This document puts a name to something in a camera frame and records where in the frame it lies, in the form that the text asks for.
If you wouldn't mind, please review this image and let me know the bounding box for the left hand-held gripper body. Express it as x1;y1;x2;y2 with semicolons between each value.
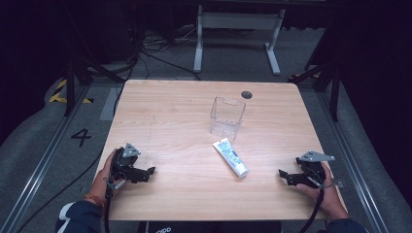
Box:
110;143;146;184

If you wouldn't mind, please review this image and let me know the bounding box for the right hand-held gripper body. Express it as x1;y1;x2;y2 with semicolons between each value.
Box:
294;150;336;189

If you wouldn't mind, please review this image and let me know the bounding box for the person's left hand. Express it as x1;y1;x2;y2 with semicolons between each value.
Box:
92;148;126;206

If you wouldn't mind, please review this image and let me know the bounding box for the person's right hand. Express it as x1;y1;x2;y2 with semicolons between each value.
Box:
294;161;350;220

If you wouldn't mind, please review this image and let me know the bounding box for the white blue toothpaste tube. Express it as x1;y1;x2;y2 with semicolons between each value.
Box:
212;137;250;179

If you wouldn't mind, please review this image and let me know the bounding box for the grey floor tape strip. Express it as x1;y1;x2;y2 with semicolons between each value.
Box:
98;86;123;122

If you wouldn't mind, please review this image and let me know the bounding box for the clear plastic container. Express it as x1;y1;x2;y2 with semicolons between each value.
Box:
209;95;247;141

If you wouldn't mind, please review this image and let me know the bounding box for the person's dark torso clothing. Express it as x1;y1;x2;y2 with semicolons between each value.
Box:
138;220;284;233

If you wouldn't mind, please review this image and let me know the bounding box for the black tripod stand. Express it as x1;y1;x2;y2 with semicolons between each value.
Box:
288;59;342;123
63;53;126;118

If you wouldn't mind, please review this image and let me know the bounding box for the yellow black floor tape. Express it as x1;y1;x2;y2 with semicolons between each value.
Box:
48;79;95;105

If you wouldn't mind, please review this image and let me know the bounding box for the right hand-held gripper cable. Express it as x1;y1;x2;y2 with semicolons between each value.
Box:
298;180;346;233

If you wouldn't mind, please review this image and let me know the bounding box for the hand-held gripper cable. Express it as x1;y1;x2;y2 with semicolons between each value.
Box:
103;177;126;233
298;180;346;233

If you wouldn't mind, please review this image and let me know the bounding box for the aluminium floor rail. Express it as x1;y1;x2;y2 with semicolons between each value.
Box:
0;84;93;233
314;90;391;233

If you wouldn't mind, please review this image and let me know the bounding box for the orange bracelet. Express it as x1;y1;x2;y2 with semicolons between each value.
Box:
83;192;107;209

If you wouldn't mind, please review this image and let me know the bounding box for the left hand-held gripper cable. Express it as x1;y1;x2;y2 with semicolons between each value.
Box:
103;177;126;233

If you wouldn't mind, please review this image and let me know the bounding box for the black floor cable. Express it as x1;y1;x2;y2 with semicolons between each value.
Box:
15;147;106;233

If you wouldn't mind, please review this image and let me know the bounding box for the bundle of black cables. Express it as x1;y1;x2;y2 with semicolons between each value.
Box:
111;18;202;117

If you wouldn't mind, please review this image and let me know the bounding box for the grey metal table frame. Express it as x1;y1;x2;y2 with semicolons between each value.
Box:
192;4;287;77

